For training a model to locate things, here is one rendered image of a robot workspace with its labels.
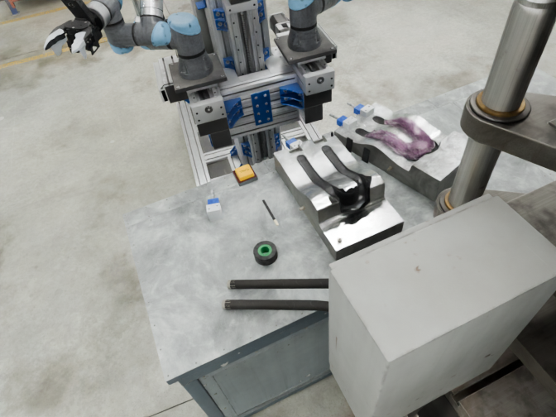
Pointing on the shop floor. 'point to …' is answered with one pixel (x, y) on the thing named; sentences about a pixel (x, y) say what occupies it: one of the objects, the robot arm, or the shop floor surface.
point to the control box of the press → (434, 305)
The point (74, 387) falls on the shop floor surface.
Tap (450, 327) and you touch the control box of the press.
